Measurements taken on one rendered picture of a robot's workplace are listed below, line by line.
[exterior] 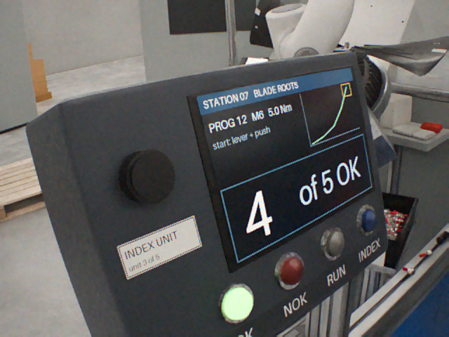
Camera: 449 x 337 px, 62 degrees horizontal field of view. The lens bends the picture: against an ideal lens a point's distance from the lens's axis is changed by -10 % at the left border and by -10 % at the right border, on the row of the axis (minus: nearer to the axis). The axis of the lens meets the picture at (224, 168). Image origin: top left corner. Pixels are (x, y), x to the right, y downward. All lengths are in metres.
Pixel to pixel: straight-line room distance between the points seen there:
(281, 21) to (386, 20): 0.70
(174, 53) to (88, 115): 3.54
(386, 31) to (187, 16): 2.47
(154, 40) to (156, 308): 3.70
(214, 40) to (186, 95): 3.24
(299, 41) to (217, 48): 2.78
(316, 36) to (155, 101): 0.50
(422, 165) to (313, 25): 1.22
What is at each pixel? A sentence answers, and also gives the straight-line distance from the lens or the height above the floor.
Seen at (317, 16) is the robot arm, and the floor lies 1.28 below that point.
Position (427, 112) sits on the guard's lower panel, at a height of 0.90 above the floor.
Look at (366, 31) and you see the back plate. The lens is 1.41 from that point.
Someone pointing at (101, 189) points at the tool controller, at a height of 1.21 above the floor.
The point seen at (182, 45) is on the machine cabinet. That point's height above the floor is 1.07.
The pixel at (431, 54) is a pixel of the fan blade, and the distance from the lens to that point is 0.96.
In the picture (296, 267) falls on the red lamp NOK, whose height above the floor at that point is 1.12.
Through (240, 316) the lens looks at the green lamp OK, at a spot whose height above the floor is 1.11.
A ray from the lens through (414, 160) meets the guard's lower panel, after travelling 1.84.
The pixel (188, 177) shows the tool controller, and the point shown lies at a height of 1.20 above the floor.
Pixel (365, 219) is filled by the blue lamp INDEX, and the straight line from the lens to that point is 0.35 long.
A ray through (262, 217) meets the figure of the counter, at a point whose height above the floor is 1.16.
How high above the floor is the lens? 1.29
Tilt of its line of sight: 21 degrees down
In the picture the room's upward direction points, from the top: 4 degrees counter-clockwise
